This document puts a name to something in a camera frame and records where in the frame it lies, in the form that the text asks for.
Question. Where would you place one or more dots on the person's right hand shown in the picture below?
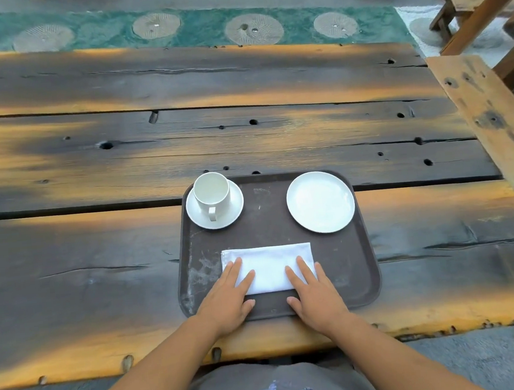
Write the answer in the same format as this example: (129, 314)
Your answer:
(320, 306)

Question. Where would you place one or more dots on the person's left hand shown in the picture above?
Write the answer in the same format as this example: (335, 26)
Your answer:
(224, 307)

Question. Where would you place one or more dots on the white napkin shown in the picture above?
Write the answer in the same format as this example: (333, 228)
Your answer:
(267, 263)

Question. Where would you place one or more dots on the dark brown tray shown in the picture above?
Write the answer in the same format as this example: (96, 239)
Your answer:
(268, 218)

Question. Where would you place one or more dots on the white saucer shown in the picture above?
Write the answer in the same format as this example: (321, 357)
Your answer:
(235, 208)

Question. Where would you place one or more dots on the white side plate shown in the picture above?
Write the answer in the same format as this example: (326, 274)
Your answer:
(320, 202)

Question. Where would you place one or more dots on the white ceramic cup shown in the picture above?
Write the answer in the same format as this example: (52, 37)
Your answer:
(211, 187)

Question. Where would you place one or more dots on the person's right forearm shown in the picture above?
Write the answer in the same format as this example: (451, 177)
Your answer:
(397, 360)

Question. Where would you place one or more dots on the person's left forearm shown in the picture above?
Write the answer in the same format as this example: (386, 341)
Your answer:
(156, 376)

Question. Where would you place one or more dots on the light wooden bench seat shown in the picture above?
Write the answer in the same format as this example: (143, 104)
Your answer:
(493, 122)

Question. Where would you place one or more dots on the wooden bench backrest frame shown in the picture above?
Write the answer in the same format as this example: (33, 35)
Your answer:
(471, 25)

